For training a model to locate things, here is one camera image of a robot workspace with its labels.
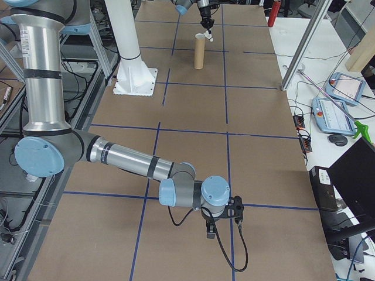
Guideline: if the pale wooden board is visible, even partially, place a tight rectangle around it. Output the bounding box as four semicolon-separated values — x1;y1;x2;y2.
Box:
347;28;375;73

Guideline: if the aluminium profile post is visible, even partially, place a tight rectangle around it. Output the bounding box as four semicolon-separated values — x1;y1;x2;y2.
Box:
280;0;330;91

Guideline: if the blue cable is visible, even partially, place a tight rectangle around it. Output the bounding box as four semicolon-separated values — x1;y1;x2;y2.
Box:
345;235;370;281

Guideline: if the white arm pedestal base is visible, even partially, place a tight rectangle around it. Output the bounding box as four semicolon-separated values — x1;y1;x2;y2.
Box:
104;0;158;97

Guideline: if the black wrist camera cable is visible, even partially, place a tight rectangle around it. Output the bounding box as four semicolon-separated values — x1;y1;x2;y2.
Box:
167;204;250;272

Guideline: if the brown cardboard tube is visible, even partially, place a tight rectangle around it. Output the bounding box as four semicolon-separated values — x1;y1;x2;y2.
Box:
193;32;206;70

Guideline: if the black monitor stand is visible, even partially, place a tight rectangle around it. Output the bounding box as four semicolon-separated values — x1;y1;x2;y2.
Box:
325;216;375;261

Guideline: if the red cylinder bottle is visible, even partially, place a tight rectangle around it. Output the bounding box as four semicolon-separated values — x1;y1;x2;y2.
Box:
268;0;281;28

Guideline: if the white side table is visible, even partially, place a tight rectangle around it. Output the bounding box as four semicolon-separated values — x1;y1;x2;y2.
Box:
265;16;375;281

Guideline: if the metal bar frame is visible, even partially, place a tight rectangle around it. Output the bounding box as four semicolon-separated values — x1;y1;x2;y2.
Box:
0;0;121;281

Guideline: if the black computer box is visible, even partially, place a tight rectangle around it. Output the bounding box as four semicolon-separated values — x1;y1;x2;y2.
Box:
309;165;339;212

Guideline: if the black computer mouse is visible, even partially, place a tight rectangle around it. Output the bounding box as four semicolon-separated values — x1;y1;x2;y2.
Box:
327;133;349;147

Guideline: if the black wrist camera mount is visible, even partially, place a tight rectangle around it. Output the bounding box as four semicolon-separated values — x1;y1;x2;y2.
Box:
221;196;245;222

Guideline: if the blue grey teach pendant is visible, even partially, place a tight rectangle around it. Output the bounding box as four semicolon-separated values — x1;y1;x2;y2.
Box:
311;97;357;136
325;71;366;107

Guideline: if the green handled reach grabber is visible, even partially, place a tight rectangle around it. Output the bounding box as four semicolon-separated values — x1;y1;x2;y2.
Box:
297;67;370;144

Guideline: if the black monitor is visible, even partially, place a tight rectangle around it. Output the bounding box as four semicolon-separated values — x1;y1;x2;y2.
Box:
327;136;375;220

